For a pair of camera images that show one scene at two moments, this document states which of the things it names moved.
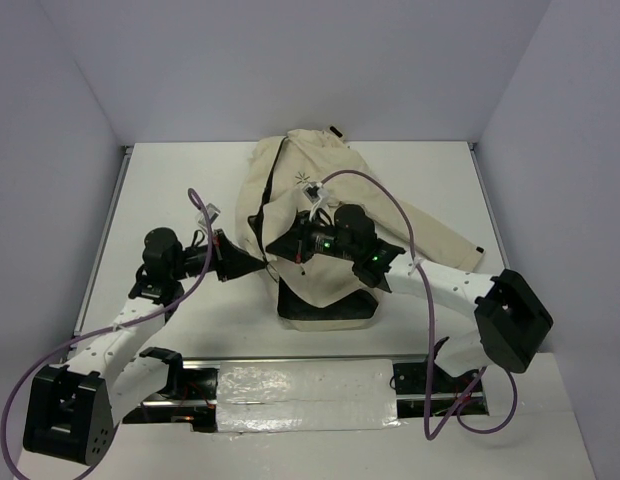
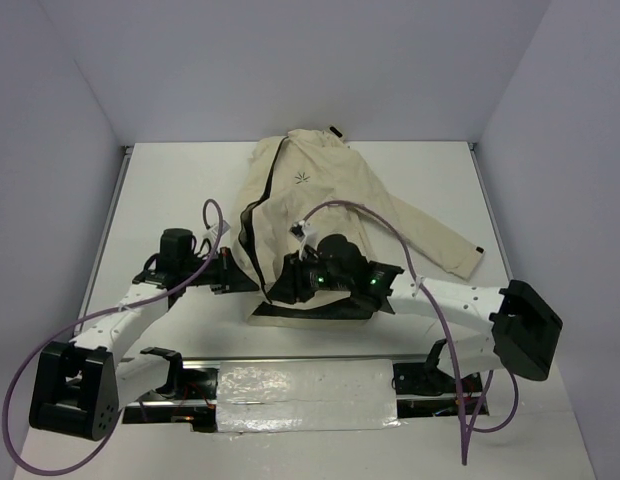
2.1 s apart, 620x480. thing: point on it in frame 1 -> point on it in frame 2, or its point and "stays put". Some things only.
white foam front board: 534,432 stays put
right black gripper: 295,242 -> 291,285
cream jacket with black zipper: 321,290 stays put
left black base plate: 193,404 stays put
